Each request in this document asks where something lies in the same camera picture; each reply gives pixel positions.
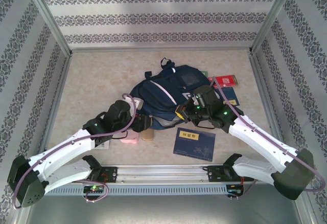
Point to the tan oblong case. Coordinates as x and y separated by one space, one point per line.
147 135

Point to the navy book with yellow label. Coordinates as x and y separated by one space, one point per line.
230 96

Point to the pink pencil case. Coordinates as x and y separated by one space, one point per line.
130 139

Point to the navy blue backpack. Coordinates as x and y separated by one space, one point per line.
163 98

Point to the red plastic packet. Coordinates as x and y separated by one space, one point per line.
224 80

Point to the navy book with bamboo print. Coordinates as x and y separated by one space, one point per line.
194 144

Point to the small green book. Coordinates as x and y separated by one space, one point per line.
204 73

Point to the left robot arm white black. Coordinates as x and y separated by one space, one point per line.
64 147

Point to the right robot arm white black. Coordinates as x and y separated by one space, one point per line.
268 144

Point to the sheet metal shelf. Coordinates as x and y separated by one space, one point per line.
163 211

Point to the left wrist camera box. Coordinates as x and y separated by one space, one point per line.
138 103

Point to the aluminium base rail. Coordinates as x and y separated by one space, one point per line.
163 173

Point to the aluminium frame rail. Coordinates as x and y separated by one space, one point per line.
56 106
269 106

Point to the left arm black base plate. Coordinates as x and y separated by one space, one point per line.
111 174

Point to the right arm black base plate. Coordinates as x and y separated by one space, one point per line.
214 174

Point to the aluminium frame post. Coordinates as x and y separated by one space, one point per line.
48 17
272 17

